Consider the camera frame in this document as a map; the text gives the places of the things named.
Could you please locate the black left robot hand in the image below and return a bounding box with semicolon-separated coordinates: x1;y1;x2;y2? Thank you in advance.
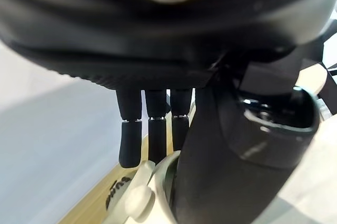
0;0;337;224

